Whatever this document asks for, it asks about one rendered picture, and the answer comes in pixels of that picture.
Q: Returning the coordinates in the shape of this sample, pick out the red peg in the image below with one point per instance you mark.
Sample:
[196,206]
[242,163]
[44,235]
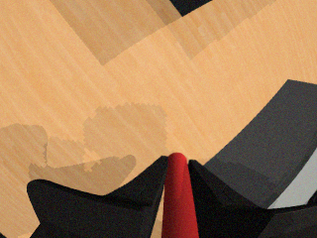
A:
[178,204]

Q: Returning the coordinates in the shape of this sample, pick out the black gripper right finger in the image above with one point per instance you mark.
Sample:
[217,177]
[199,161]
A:
[223,213]

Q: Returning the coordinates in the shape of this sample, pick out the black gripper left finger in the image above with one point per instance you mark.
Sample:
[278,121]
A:
[128,212]

